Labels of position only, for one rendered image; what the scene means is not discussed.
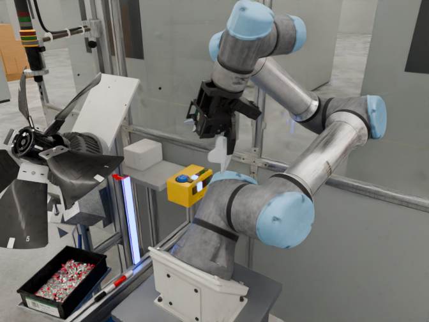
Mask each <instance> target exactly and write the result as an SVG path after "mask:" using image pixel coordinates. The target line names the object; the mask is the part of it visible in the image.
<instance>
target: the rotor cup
mask: <svg viewBox="0 0 429 322"><path fill-rule="evenodd" d="M23 139H25V140H26V143H25V144H23V145H22V144H21V142H22V140H23ZM35 145H36V146H39V147H41V148H43V149H42V150H41V149H38V148H35ZM56 146H64V147H65V148H68V145H67V141H66V139H65V138H64V137H63V136H61V135H59V134H56V135H46V133H44V132H41V131H40V130H37V129H35V128H34V127H32V126H25V127H23V128H21V129H20V130H19V131H18V132H17V134H16V135H15V137H14V138H13V141H12V144H11V153H12V155H13V156H14V157H15V158H18V159H24V160H27V161H29V162H30V163H32V164H37V165H44V166H47V167H49V165H48V163H47V161H46V160H44V159H41V158H38V157H39V153H41V152H42V151H46V150H49V149H51V148H54V147H56Z"/></svg>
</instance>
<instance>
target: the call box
mask: <svg viewBox="0 0 429 322"><path fill-rule="evenodd" d="M203 169H204V167H201V166H197V165H193V164H192V165H190V166H188V167H187V168H185V169H183V170H182V171H180V172H178V173H177V174H175V175H173V176H172V177H171V178H169V179H168V180H167V193H168V200H169V201H172V202H174V203H177V204H180V205H182V206H185V207H187V208H189V207H190V206H192V205H193V204H194V203H196V202H197V201H198V200H199V199H201V198H202V197H204V194H205V193H206V190H207V186H205V187H204V188H203V189H202V190H200V191H198V184H199V183H200V182H201V181H203V180H204V179H206V178H207V177H209V176H210V175H211V174H213V171H212V170H210V169H209V170H208V171H206V172H205V173H204V174H202V175H201V176H198V178H196V179H193V178H192V176H193V175H195V174H197V173H199V171H201V170H203ZM182 174H184V175H187V176H188V179H191V180H193V182H192V183H188V182H187V181H178V180H177V177H178V176H179V175H182ZM194 186H197V193H196V194H195V195H192V188H193V187H194Z"/></svg>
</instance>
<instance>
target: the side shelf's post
mask: <svg viewBox="0 0 429 322"><path fill-rule="evenodd" d="M146 197H147V208H148V215H149V227H150V233H151V245H152V248H154V247H155V246H156V245H158V244H159V243H160V228H159V220H158V207H157V198H156V191H155V190H153V189H151V188H148V187H146Z"/></svg>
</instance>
